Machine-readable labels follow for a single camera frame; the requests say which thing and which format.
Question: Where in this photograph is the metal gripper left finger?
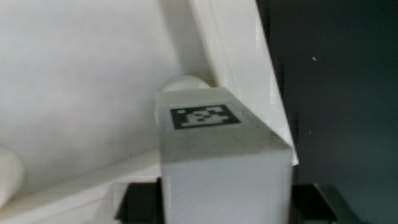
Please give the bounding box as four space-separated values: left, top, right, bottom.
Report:
94 177 165 224

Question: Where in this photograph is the white square tabletop part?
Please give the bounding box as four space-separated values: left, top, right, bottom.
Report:
0 0 289 224

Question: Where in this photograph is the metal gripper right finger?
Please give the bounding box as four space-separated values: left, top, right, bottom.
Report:
289 183 369 224

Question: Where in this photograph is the white leg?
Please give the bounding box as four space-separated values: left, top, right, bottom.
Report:
156 76 293 224

